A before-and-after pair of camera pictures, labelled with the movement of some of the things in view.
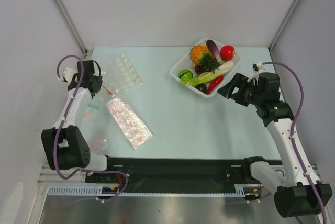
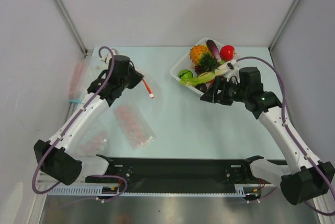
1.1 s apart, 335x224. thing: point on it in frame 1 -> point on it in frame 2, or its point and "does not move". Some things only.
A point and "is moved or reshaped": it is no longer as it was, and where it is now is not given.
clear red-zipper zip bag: (112, 85) is moved or reshaped
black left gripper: (98, 80) -> (137, 78)
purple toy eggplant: (214, 49) does not move
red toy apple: (227, 52) does not move
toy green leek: (222, 68) does not move
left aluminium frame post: (61, 6) does not move
